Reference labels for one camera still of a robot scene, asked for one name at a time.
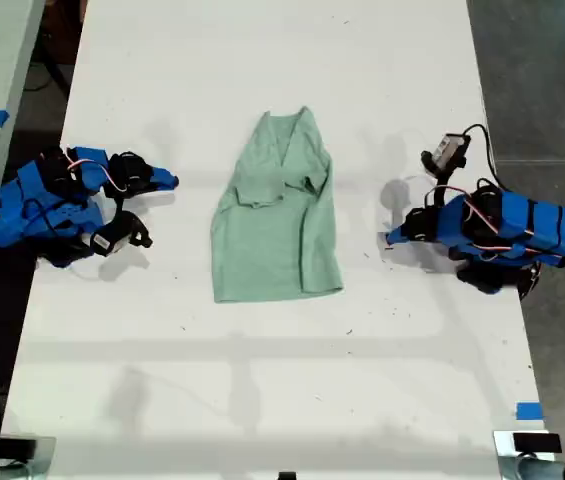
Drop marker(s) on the short blue tape piece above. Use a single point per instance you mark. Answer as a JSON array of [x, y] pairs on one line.
[[529, 411]]

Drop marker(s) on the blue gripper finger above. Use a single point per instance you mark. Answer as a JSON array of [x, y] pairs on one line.
[[402, 242], [402, 231], [164, 175], [159, 185]]

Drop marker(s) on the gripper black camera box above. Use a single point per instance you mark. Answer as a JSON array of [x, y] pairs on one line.
[[444, 150], [112, 240]]

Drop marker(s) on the pale green T-shirt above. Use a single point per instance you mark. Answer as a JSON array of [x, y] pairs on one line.
[[272, 250]]

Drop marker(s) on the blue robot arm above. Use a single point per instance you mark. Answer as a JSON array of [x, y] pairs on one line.
[[537, 225], [37, 210]]

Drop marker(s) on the small black box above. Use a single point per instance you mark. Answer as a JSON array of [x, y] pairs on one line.
[[12, 447], [537, 443]]

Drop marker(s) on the brown wooden board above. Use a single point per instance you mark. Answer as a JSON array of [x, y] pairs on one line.
[[64, 30]]

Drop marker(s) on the metal table bracket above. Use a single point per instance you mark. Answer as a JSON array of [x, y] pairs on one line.
[[503, 457], [46, 457]]

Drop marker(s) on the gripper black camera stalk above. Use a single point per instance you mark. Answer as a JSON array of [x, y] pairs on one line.
[[447, 179], [118, 207]]

